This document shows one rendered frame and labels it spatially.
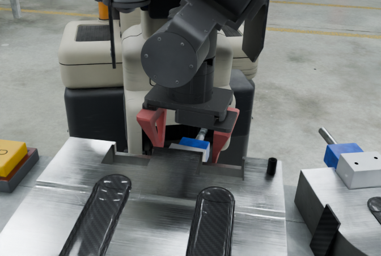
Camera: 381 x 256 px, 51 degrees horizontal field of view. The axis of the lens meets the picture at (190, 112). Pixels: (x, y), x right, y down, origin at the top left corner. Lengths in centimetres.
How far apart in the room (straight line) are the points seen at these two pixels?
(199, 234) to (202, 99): 17
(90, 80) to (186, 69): 70
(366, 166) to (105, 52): 72
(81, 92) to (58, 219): 71
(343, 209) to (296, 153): 163
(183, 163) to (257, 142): 170
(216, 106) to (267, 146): 165
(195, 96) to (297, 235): 21
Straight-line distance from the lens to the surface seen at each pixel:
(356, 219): 48
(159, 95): 50
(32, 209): 43
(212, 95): 50
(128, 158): 50
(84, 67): 106
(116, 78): 107
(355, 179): 52
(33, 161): 63
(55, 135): 223
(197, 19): 39
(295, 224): 53
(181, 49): 38
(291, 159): 206
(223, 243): 38
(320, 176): 53
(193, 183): 43
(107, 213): 41
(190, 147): 55
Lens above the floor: 116
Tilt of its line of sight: 30 degrees down
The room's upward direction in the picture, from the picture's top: 2 degrees clockwise
